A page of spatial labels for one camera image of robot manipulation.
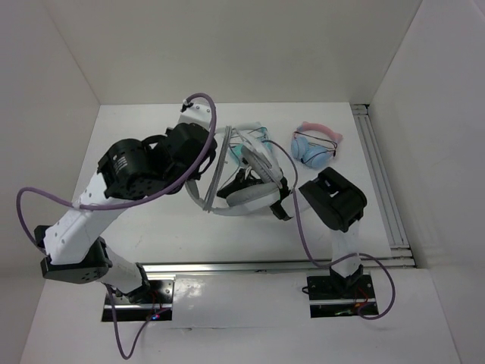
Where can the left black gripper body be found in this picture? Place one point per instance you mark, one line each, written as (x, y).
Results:
(175, 189)

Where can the grey white headphones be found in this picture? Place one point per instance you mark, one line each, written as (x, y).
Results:
(262, 164)

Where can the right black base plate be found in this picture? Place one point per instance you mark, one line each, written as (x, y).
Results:
(326, 302)

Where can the aluminium front rail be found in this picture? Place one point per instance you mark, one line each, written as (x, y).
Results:
(235, 266)

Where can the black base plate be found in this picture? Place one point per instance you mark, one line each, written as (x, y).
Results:
(156, 305)
(326, 302)

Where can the teal cat-ear headphones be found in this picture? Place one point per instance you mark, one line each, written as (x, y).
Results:
(243, 134)

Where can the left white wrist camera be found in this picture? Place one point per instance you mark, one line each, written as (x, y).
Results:
(195, 113)

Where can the blue pink cat-ear headphones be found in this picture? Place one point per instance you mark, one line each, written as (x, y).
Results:
(314, 145)

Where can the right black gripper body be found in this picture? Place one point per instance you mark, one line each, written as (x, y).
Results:
(255, 181)

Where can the aluminium side rail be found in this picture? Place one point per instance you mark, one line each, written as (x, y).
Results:
(395, 230)

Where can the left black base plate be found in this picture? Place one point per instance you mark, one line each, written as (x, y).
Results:
(156, 305)

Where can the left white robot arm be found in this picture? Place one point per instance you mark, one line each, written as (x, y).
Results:
(130, 173)

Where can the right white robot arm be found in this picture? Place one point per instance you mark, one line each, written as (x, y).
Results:
(338, 203)

